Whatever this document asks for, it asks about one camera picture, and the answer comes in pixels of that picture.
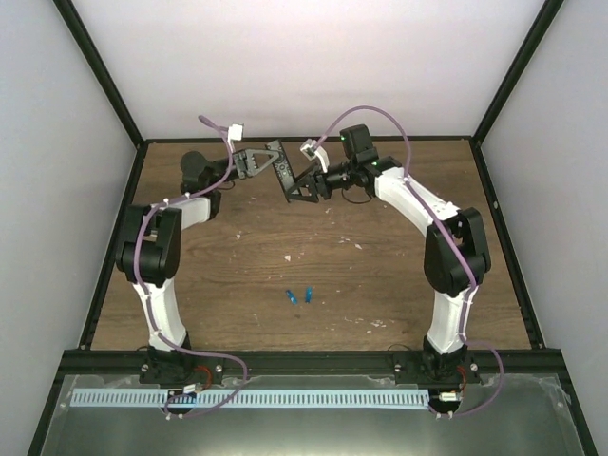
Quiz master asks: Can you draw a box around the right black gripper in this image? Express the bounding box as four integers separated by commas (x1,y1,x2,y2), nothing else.
288,161,358,203

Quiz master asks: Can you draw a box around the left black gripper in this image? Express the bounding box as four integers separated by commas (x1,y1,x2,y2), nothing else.
204,147,276,188

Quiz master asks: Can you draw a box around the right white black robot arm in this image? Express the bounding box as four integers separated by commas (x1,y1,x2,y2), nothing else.
275,124,491,383

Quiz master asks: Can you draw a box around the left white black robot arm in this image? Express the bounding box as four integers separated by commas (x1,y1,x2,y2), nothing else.
115,142,284,384

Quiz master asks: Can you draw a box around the left blue battery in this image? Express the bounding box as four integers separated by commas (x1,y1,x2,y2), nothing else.
285,290,297,305

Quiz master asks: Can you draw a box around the clear plastic sheet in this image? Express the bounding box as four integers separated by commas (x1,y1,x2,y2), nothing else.
42,374,582,455

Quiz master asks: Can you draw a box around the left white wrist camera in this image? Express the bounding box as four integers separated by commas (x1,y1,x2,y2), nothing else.
227,123,244,143

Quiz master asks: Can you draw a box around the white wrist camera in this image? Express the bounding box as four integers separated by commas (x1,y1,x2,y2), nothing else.
299,139,330,173
227,123,244,143

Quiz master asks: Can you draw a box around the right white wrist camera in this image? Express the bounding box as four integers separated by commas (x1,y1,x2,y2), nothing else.
299,139,330,173

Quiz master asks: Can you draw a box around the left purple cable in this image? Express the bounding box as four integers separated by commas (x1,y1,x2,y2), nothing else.
135,114,250,420

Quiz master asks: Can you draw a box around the purple cable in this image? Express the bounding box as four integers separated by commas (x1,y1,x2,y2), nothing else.
313,104,504,419
135,114,250,420

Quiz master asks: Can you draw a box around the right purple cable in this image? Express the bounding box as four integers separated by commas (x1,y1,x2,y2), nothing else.
313,104,504,419

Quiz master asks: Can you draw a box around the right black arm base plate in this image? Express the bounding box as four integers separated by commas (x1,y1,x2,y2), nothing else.
393,362,482,386

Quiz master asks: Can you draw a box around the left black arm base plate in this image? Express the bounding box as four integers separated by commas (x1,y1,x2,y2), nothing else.
139,362,223,385

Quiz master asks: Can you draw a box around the black aluminium frame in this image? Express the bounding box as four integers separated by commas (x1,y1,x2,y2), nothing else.
28,1,597,455

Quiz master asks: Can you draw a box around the light blue slotted cable duct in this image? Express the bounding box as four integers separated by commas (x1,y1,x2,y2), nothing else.
68,389,429,409

